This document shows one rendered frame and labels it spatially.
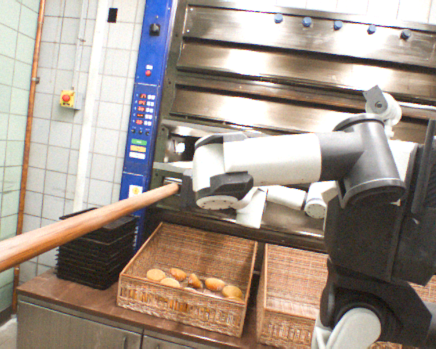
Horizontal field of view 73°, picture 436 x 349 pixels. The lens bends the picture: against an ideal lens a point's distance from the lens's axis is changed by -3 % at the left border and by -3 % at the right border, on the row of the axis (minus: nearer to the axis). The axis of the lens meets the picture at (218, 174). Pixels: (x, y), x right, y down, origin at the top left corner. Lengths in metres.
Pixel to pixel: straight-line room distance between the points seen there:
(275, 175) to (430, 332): 0.56
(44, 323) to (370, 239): 1.37
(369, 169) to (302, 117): 1.16
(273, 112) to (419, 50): 0.80
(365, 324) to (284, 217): 0.98
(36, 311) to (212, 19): 1.68
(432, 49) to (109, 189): 1.89
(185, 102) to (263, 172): 1.25
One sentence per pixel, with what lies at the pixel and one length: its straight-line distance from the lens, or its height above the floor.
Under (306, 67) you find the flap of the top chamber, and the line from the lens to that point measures 1.73.
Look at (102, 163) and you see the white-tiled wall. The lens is 1.91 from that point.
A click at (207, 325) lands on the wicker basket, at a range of 1.38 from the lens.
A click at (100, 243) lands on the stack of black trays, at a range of 1.50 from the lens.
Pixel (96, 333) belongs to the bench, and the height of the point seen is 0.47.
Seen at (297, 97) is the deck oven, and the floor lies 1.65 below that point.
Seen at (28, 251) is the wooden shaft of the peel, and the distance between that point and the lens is 0.39.
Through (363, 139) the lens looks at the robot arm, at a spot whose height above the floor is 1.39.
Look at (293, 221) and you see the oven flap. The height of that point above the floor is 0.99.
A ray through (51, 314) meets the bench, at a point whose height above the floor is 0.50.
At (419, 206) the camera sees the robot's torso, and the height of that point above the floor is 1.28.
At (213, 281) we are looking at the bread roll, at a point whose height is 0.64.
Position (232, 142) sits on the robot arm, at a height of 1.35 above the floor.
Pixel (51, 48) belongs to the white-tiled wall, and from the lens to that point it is 2.17.
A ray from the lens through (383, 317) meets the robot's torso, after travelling 0.86.
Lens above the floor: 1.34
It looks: 6 degrees down
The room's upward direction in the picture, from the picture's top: 9 degrees clockwise
